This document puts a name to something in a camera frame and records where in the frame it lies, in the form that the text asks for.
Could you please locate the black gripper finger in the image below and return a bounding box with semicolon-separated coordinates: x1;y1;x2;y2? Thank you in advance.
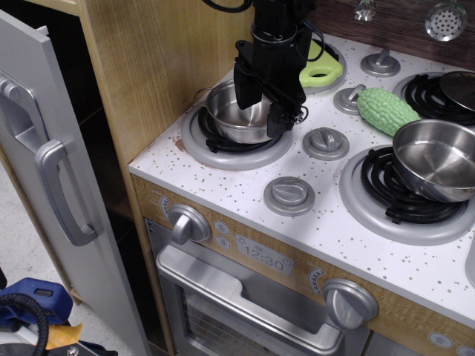
267;102;296;139
234;65;262;110

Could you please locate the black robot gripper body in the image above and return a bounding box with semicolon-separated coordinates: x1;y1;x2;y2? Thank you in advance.
235;24;306;116

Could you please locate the small steel pot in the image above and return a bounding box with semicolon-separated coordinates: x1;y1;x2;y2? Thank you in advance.
194;79;282;144

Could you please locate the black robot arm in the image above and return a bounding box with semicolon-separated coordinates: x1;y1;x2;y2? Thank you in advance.
234;1;315;139

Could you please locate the grey stove knob centre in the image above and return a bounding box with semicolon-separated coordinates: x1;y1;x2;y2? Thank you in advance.
302;127;350;161

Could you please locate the grey stove knob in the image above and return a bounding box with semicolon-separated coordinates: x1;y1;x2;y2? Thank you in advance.
360;49;401;78
302;127;350;161
333;85;367;116
263;177;315;217

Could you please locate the grey stove knob middle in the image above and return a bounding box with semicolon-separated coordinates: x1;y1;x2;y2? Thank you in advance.
333;85;367;116

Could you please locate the grey stove knob front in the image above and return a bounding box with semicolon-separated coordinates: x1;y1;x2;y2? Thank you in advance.
263;177;315;217

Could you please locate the grey stove knob back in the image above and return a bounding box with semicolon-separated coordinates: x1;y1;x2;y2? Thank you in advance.
360;49;401;78

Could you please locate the steel frying pan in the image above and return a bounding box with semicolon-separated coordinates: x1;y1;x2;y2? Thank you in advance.
393;119;474;202

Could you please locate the light green toy cutting board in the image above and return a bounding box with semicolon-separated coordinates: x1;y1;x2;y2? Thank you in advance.
300;39;344;89

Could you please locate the black coil burner front left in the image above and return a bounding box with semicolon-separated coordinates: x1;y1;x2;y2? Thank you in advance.
198;108;280;154

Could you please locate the black coil burner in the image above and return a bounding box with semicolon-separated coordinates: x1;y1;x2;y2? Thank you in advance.
402;73;474;126
198;108;280;154
360;147;465;225

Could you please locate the green bumpy toy gourd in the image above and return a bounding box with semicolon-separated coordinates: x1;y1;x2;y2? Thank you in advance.
357;88;421;136

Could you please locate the black coil burner front right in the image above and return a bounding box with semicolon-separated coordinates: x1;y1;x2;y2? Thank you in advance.
360;147;465;225

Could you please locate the oven clock display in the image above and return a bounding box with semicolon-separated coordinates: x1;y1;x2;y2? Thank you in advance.
235;234;295;276

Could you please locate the silver oven dial left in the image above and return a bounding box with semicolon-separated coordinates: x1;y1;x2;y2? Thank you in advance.
168;203;212;245

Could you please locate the silver oven dial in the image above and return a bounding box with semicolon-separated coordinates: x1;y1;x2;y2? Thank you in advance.
323;278;379;330
168;203;212;245

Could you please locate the black coil burner back right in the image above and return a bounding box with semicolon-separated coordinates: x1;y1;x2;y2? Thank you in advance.
402;73;474;126

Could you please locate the hanging steel strainer ladle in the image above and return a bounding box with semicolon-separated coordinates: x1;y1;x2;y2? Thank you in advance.
425;1;468;42

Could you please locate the dark round pot lid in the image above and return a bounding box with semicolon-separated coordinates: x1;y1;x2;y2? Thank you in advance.
439;71;475;111

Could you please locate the silver oven dial right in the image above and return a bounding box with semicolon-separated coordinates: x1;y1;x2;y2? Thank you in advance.
323;278;379;330

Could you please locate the grey oven door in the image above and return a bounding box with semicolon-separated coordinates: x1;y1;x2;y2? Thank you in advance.
145;220;370;355

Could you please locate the grey fridge door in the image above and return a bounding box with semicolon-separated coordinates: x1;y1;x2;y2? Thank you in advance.
1;13;151;355

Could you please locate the blue clamp tool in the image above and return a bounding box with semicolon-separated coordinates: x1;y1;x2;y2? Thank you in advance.
1;277;73;326

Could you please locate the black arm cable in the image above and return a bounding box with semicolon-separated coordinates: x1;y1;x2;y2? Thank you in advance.
202;0;327;63

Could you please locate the grey oven door handle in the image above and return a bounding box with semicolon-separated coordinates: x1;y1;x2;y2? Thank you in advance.
157;245;344;355

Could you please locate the grey fridge door handle lower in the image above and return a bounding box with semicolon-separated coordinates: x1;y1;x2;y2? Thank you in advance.
34;139;97;247

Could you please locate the grey fridge door handle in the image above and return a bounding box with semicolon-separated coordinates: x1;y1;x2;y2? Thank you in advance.
34;139;97;247
1;73;49;152

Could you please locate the grey fridge door handle upper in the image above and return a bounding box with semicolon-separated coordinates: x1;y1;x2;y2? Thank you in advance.
1;73;49;152

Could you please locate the black braided cable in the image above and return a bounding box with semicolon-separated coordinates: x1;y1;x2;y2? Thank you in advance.
0;293;50;352

